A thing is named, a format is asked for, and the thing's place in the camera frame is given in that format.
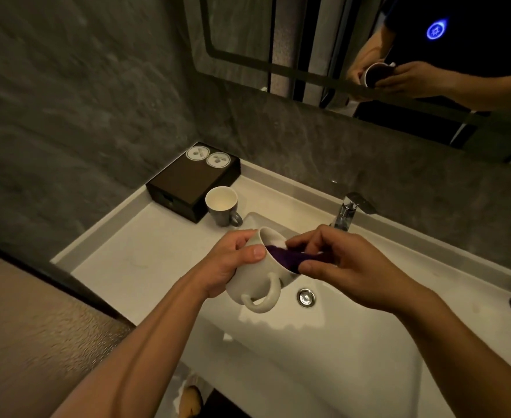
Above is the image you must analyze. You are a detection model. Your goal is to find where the person's right hand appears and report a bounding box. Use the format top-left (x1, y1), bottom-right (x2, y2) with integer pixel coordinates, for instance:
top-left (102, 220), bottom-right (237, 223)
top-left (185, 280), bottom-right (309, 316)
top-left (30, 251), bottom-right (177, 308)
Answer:
top-left (285, 225), bottom-right (431, 317)

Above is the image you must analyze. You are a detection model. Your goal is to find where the person's left hand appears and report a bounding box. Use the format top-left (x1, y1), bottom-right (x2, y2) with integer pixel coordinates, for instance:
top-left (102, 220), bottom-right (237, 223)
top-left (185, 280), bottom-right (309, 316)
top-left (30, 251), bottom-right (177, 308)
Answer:
top-left (192, 230), bottom-right (267, 300)

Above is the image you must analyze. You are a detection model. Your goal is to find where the white ceramic mug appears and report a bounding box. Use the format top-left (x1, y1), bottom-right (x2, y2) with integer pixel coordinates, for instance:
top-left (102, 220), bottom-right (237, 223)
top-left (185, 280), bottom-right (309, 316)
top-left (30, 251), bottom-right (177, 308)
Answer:
top-left (224, 226), bottom-right (302, 314)

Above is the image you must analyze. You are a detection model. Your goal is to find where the purple cleaning cloth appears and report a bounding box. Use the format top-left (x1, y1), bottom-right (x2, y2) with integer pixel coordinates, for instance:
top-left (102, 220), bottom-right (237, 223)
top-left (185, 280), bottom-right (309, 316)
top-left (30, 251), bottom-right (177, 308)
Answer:
top-left (264, 244), bottom-right (340, 275)

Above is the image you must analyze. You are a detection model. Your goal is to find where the person's left forearm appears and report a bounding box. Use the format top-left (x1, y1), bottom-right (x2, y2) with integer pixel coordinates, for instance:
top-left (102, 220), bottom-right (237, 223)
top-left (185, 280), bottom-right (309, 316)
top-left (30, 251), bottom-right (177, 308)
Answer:
top-left (51, 274), bottom-right (213, 418)

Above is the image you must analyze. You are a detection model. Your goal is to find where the person's right forearm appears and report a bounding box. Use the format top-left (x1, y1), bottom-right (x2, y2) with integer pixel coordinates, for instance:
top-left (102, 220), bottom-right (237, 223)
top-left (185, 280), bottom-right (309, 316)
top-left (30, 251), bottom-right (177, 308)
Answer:
top-left (396, 288), bottom-right (511, 418)

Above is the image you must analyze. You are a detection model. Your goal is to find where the grey mug with white inside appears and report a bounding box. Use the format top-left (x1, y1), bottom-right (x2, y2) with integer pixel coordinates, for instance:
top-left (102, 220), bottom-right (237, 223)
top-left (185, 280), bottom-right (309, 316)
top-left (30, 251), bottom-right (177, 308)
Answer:
top-left (205, 186), bottom-right (243, 228)

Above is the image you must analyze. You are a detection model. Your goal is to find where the chrome faucet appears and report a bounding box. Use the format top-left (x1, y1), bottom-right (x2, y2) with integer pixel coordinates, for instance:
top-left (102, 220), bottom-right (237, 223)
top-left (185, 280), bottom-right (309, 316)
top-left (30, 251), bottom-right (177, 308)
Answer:
top-left (330, 191), bottom-right (378, 233)

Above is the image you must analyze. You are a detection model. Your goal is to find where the white sink basin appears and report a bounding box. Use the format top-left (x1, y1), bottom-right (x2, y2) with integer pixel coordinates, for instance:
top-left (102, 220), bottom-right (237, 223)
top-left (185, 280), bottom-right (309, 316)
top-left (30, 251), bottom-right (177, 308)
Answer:
top-left (195, 211), bottom-right (511, 418)

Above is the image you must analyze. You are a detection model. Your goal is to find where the dark brown amenity box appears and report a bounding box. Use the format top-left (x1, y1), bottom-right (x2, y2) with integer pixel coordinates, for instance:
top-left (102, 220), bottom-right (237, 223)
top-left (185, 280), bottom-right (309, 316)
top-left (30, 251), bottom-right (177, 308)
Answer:
top-left (145, 142), bottom-right (242, 224)

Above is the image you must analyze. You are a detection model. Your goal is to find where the wall mirror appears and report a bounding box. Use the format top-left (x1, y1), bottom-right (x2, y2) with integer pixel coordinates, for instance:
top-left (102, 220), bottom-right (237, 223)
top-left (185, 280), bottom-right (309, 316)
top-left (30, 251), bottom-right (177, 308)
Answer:
top-left (182, 0), bottom-right (511, 164)

